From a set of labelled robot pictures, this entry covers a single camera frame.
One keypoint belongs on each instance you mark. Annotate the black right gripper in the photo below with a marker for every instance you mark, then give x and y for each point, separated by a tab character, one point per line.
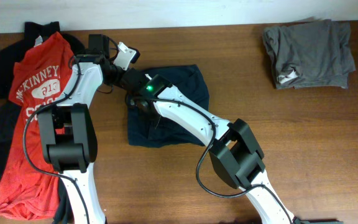
140	107

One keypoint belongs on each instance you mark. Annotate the navy blue shorts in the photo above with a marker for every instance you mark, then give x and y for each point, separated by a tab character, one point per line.
179	100

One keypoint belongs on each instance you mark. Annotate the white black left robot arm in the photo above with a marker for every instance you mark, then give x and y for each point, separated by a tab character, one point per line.
69	141

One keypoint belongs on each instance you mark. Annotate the black garment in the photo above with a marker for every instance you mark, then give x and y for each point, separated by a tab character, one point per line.
9	112

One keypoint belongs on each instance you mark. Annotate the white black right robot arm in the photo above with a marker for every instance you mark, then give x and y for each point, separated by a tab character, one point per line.
235	154

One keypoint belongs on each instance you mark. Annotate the grey folded garment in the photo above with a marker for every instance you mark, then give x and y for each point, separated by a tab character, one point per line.
312	54

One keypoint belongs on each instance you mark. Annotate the red soccer t-shirt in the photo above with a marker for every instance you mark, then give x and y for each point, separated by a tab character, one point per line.
27	189

